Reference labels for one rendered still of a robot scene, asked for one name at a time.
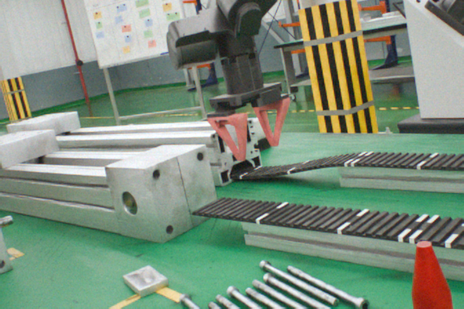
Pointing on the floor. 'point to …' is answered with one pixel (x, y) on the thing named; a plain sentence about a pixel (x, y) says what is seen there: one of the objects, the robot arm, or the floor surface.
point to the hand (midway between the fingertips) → (257, 147)
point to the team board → (136, 24)
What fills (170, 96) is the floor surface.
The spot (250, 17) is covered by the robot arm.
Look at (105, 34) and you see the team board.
